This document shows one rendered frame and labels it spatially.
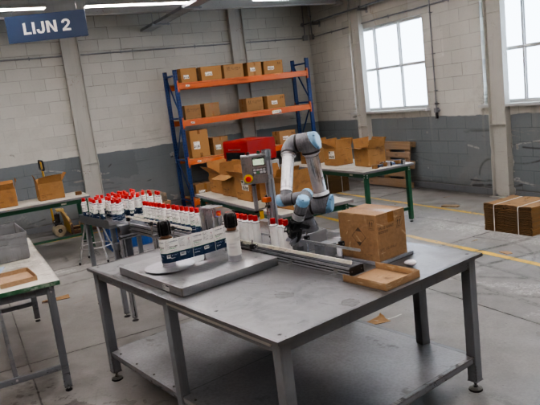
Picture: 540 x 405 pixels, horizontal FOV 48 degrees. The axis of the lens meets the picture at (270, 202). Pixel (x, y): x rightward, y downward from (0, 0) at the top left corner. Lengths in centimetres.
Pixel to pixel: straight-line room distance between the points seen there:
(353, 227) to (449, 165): 670
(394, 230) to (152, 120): 849
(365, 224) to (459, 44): 659
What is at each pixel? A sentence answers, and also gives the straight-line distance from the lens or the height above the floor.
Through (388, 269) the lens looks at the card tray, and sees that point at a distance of 334.
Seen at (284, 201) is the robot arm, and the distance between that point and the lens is 359.
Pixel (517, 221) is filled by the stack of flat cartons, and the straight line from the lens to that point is 724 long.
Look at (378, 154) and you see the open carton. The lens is 803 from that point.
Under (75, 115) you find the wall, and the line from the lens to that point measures 1116.
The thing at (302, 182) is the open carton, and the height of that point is 103.
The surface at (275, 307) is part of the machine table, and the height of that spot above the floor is 83.
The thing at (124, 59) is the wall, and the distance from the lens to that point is 1148.
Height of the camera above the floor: 183
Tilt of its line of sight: 10 degrees down
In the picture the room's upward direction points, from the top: 7 degrees counter-clockwise
